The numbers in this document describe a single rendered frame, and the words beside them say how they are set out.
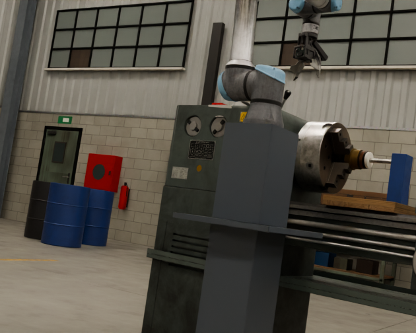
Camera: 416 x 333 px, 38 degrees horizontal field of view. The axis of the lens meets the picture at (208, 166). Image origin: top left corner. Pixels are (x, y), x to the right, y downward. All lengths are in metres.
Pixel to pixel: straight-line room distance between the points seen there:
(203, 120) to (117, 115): 9.41
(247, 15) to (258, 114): 0.41
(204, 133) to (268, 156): 0.74
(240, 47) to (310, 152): 0.56
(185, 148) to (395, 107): 7.08
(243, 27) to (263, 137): 0.47
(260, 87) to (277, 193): 0.39
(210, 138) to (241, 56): 0.56
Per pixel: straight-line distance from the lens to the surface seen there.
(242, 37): 2.33
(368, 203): 2.40
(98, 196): 9.64
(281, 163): 2.17
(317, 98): 10.11
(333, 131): 2.61
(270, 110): 2.19
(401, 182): 2.52
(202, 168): 2.74
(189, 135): 2.85
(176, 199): 2.82
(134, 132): 11.82
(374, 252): 2.41
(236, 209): 2.12
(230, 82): 2.30
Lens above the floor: 0.76
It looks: 4 degrees up
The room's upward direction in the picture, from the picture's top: 8 degrees clockwise
